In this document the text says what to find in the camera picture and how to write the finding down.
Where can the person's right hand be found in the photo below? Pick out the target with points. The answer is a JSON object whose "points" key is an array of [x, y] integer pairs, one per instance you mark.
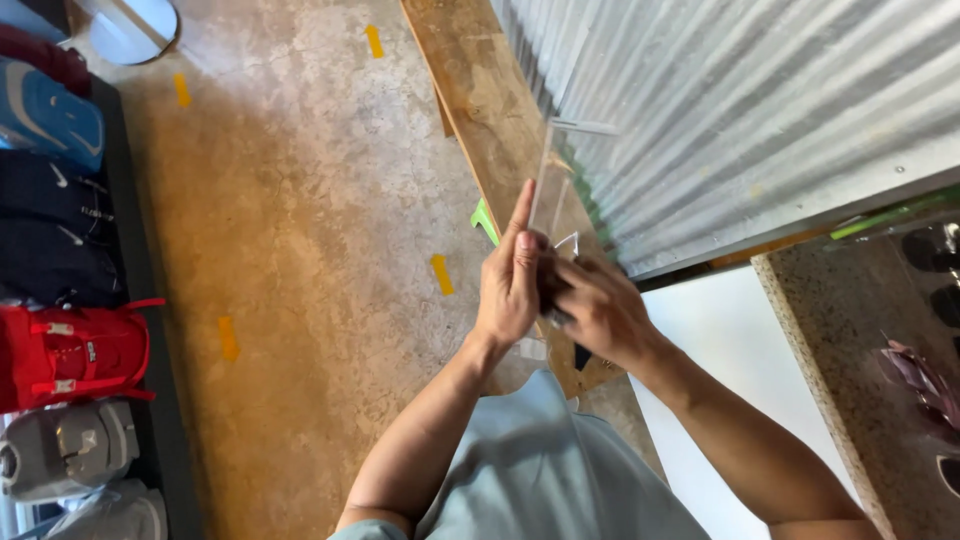
{"points": [[607, 315]]}

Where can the person's left hand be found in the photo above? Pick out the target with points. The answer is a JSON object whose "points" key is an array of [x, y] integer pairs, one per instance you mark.
{"points": [[504, 292]]}

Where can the person's right fingers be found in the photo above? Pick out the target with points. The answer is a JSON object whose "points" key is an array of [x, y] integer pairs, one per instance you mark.
{"points": [[577, 281]]}

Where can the dark cleaning cloth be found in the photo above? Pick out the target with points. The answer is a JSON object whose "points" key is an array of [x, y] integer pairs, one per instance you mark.
{"points": [[550, 296]]}

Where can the green plastic piece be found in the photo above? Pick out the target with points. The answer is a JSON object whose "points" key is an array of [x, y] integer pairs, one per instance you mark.
{"points": [[484, 219]]}

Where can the light blue shirt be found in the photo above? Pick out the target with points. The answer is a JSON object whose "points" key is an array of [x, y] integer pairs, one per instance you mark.
{"points": [[540, 472]]}

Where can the long wooden bench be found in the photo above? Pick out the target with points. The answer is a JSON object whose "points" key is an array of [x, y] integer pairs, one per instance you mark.
{"points": [[480, 97]]}

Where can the granite top counter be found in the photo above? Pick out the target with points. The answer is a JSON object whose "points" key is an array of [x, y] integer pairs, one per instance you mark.
{"points": [[832, 322]]}

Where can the green strip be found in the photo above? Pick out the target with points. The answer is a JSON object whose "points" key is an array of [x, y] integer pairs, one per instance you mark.
{"points": [[892, 215]]}

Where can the dark sunglasses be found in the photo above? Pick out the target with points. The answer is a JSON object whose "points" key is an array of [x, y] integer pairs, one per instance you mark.
{"points": [[926, 249], [947, 306], [951, 474]]}

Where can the purple sunglasses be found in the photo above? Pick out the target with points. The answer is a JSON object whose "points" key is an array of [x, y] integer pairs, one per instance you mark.
{"points": [[922, 379]]}

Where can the black display shelf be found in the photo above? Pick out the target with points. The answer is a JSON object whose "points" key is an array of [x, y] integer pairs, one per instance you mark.
{"points": [[165, 435]]}

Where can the round white stand base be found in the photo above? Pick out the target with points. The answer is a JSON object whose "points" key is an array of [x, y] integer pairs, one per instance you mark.
{"points": [[131, 30]]}

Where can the red backpack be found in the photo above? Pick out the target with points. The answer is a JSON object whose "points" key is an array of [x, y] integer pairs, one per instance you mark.
{"points": [[67, 356]]}

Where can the pale grey backpack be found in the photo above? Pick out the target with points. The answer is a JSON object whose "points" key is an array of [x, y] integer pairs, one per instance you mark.
{"points": [[112, 517]]}

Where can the navy backpack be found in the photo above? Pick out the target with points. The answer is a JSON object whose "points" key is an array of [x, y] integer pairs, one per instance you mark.
{"points": [[45, 187], [52, 262]]}

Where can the blue backpack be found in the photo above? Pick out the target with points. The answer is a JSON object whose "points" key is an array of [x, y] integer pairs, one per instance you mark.
{"points": [[49, 120]]}

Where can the maroon backpack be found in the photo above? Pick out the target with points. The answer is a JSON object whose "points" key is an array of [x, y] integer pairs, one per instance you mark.
{"points": [[45, 56]]}

